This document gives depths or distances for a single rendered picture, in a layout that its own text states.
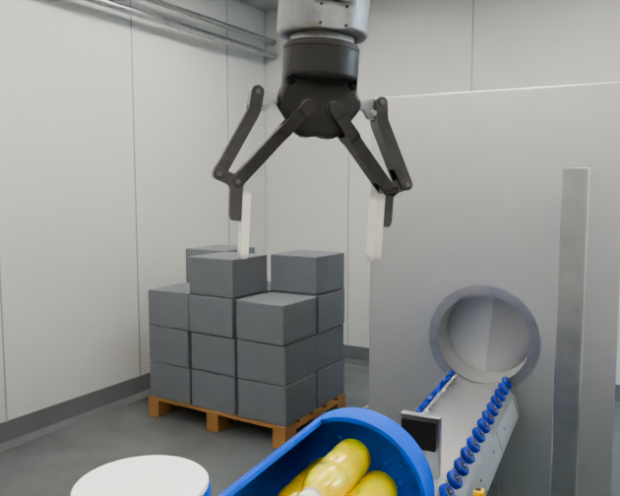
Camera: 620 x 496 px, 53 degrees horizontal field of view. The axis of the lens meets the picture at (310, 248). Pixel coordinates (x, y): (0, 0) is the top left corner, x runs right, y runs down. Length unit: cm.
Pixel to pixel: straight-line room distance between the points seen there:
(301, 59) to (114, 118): 442
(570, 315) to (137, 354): 407
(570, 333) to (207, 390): 315
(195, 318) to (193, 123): 194
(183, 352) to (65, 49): 224
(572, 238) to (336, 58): 111
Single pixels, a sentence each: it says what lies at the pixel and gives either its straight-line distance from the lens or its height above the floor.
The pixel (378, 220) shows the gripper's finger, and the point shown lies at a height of 162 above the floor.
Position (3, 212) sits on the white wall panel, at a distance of 442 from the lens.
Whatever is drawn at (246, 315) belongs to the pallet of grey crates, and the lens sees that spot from 409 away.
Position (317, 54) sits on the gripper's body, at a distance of 61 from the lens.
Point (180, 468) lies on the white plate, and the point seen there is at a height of 104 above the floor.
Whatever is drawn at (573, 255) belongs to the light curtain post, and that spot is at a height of 149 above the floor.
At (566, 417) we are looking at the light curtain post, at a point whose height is 109.
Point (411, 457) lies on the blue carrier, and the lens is 117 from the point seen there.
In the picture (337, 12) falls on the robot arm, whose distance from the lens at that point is 61.
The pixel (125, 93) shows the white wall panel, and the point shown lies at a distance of 510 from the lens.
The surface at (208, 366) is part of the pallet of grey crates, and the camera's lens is 439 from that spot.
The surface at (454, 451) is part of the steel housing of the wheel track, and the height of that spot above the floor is 93.
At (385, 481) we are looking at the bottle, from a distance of 118.
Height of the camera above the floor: 165
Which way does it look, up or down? 5 degrees down
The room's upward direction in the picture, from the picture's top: straight up
